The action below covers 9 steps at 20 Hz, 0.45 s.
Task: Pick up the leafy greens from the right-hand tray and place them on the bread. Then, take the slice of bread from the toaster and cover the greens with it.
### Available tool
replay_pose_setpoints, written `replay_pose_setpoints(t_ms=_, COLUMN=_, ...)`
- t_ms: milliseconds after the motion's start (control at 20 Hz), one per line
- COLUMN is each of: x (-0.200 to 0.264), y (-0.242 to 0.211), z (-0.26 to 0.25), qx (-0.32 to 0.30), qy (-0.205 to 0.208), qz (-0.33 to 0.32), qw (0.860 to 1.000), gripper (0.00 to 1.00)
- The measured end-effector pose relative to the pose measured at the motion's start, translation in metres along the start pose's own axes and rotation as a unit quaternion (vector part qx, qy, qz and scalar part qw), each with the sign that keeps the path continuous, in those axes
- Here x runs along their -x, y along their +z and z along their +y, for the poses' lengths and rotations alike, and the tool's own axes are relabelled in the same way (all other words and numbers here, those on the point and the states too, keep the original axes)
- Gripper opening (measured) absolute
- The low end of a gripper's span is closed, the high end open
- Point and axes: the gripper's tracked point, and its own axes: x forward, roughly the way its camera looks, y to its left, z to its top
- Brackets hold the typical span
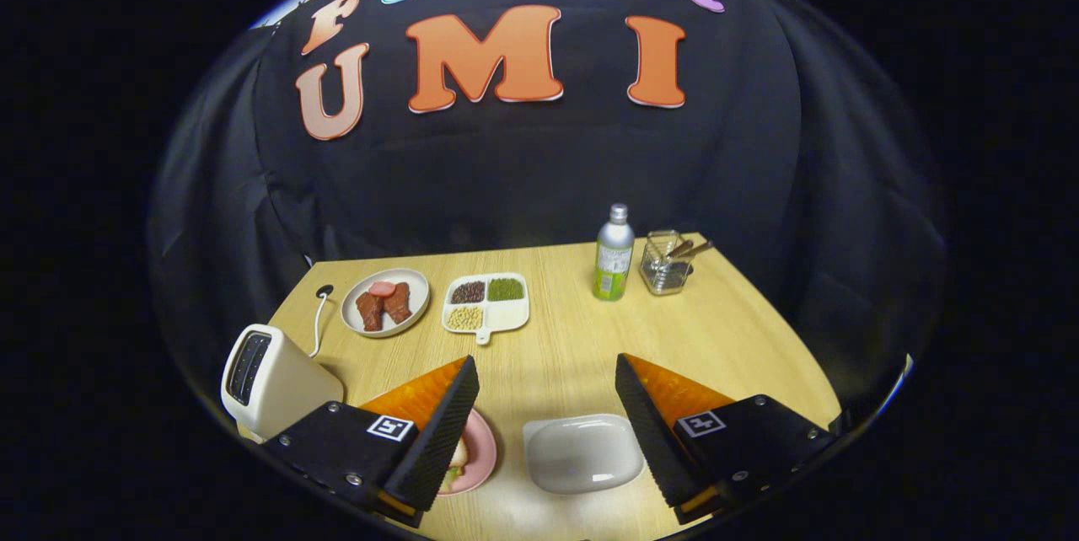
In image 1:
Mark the beige round plate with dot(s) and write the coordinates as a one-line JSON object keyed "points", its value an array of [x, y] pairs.
{"points": [[417, 288]]}

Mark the pink round plate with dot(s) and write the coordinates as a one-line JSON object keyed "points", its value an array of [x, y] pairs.
{"points": [[483, 448]]}

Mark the cream white toaster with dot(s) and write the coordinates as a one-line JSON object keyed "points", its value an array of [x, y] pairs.
{"points": [[287, 389]]}

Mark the white rounded rectangular plate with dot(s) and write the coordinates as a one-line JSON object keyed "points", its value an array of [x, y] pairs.
{"points": [[582, 452]]}

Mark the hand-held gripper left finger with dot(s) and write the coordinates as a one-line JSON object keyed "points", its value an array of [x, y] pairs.
{"points": [[442, 431]]}

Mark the green mung beans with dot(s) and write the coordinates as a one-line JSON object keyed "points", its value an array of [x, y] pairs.
{"points": [[506, 289]]}

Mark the silver green bottle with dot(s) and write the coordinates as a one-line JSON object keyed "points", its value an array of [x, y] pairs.
{"points": [[614, 259]]}

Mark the yellow soybeans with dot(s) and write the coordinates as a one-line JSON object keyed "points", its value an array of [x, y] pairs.
{"points": [[464, 318]]}

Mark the toasted bread slice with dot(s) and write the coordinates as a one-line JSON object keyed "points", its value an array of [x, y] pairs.
{"points": [[460, 452]]}

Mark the dark red beans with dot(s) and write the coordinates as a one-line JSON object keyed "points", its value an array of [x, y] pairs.
{"points": [[468, 292]]}

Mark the pink sausage slice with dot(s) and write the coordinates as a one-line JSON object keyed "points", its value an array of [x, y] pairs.
{"points": [[382, 289]]}

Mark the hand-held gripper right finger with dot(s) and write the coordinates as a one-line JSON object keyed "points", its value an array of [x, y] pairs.
{"points": [[649, 431]]}

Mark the brown meat piece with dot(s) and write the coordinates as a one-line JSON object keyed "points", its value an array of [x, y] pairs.
{"points": [[397, 303], [371, 312]]}

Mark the white divided dish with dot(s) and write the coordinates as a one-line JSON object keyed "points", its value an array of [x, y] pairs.
{"points": [[510, 318]]}

